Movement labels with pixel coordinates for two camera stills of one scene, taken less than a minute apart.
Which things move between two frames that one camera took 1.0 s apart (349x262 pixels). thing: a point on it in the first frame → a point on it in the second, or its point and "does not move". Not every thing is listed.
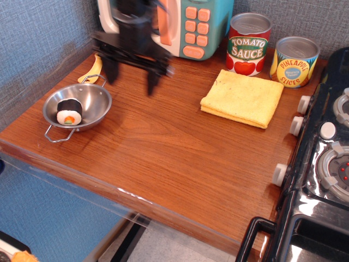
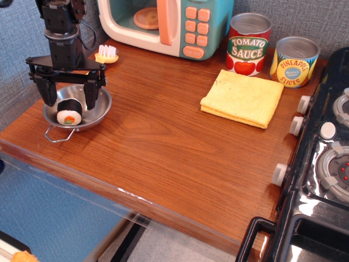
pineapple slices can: x=294 y=61 does not move
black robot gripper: x=135 y=42 → x=66 y=60
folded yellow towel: x=250 y=100 does not move
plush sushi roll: x=69 y=112 does not move
